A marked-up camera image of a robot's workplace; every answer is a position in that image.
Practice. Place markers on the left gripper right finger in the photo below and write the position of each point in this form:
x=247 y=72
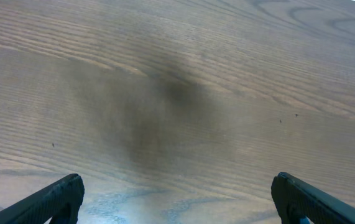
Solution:
x=299 y=202

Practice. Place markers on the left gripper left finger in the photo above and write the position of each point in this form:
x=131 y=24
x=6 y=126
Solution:
x=58 y=203

